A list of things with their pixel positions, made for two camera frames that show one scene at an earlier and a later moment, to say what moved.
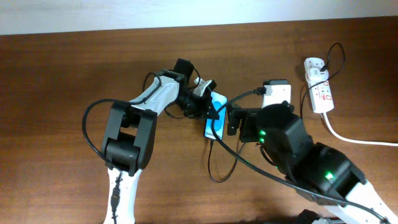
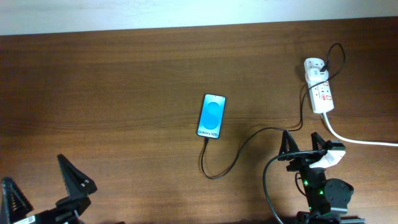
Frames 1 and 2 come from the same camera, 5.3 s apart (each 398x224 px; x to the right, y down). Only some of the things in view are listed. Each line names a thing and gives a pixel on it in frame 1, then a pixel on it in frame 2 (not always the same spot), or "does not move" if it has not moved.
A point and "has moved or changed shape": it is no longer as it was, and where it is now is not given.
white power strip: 320,91 does not move
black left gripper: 203,111 to 77,187
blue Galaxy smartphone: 218,101 has moved or changed shape
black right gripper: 258,119 to 304,160
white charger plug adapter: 316,74 does not move
